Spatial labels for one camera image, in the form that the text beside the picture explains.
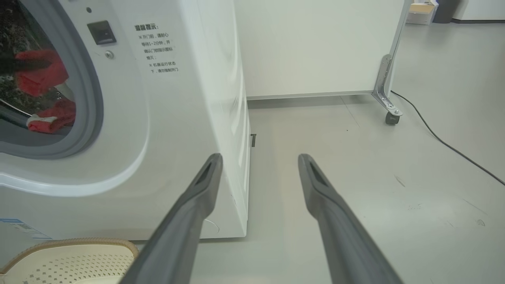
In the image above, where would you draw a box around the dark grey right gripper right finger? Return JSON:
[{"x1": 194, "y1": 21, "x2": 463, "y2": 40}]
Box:
[{"x1": 298, "y1": 153, "x2": 404, "y2": 284}]

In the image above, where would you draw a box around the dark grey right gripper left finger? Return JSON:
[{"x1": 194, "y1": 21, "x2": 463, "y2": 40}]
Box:
[{"x1": 120, "y1": 153, "x2": 224, "y2": 284}]

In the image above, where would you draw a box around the red cloth garment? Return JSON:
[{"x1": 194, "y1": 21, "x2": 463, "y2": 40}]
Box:
[{"x1": 15, "y1": 49, "x2": 70, "y2": 98}]

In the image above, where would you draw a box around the white front-load washing machine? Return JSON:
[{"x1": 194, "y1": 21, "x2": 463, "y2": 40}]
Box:
[{"x1": 0, "y1": 0, "x2": 252, "y2": 273}]

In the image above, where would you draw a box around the cream perforated laundry basket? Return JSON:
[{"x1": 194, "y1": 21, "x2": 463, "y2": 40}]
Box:
[{"x1": 0, "y1": 237, "x2": 139, "y2": 284}]

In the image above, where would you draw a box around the blue white energy label sticker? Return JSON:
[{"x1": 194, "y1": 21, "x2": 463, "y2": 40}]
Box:
[{"x1": 0, "y1": 218, "x2": 52, "y2": 240}]

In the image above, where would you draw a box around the white partition panel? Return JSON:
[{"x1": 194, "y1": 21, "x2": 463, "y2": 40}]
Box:
[{"x1": 233, "y1": 0, "x2": 413, "y2": 101}]

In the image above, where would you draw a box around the cardboard box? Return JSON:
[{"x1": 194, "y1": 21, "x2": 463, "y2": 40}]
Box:
[{"x1": 406, "y1": 2, "x2": 439, "y2": 26}]

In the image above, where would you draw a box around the dark grey bin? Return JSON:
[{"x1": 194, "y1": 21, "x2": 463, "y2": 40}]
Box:
[{"x1": 432, "y1": 0, "x2": 461, "y2": 24}]

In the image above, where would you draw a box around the thin black floor cable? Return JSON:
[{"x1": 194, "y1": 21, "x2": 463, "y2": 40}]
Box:
[{"x1": 391, "y1": 90, "x2": 505, "y2": 186}]

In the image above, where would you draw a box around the metal bracket with caster wheel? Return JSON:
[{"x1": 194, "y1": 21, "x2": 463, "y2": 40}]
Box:
[{"x1": 372, "y1": 54, "x2": 404, "y2": 126}]

